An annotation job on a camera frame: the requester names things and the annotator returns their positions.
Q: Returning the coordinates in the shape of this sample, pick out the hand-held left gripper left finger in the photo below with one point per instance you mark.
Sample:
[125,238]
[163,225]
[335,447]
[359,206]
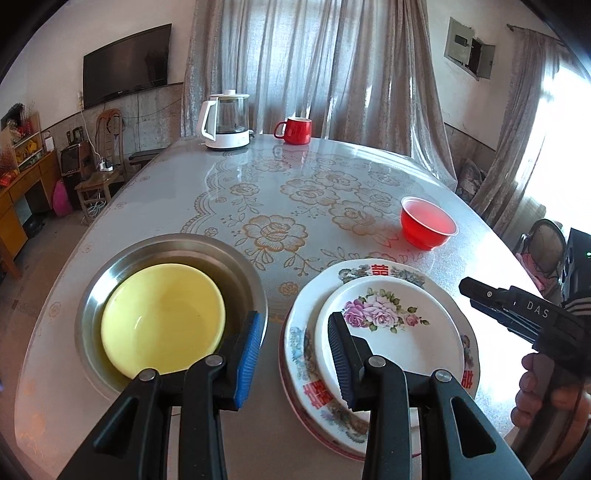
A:
[248,355]

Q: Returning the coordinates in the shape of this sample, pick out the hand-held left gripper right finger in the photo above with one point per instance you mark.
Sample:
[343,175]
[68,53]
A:
[339,357]

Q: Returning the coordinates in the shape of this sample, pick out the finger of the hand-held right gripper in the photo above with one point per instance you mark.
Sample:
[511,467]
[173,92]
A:
[498,318]
[482,291]

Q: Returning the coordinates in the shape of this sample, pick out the small flower print plate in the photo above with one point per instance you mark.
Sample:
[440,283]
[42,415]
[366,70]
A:
[397,350]

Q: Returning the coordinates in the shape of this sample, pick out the red plastic bowl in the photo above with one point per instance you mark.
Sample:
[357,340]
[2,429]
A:
[427,226]

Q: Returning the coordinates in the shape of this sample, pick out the yellow bowl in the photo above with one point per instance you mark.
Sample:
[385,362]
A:
[161,318]

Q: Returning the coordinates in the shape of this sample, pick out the stainless steel bowl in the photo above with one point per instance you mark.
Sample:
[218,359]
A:
[207,251]

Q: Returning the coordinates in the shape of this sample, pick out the person's right hand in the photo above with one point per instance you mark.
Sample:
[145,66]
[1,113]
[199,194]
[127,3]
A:
[531,401]

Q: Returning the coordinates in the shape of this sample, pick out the wicker back chair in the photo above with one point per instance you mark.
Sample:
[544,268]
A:
[542,244]

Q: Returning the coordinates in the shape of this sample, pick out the narrow grey curtain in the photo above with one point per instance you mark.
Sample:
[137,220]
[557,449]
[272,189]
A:
[521,138]

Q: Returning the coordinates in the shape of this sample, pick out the dark wooden bench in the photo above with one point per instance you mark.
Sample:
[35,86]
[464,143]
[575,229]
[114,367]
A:
[145,156]

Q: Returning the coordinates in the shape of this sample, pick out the wooden chair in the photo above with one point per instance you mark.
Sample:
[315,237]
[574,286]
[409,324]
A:
[97,184]

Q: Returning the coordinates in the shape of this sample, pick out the red mug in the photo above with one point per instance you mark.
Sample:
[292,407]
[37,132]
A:
[295,131]

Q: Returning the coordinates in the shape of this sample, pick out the white glass electric kettle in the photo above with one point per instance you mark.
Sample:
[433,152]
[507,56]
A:
[226,122]

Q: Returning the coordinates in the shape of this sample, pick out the white power strip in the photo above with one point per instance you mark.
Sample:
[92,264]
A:
[105,165]

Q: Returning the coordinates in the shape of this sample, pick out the pink bag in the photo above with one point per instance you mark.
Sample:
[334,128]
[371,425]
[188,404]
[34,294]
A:
[61,201]

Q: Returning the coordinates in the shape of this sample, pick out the dark wooden speaker cabinet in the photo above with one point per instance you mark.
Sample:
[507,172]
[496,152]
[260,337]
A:
[74,166]

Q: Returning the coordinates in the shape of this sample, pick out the wide grey curtain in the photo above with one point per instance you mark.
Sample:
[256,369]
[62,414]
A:
[323,69]

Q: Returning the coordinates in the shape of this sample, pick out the yellow wooden desk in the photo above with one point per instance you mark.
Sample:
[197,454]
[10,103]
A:
[18,203]

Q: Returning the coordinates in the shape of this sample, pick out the white desktop shelf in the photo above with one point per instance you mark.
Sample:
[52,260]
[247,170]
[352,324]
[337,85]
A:
[27,150]

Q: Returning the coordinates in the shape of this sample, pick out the black flat screen television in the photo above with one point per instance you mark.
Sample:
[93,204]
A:
[124,69]

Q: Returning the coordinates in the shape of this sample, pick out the wall electrical box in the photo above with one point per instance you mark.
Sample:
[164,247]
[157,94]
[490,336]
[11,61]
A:
[459,46]

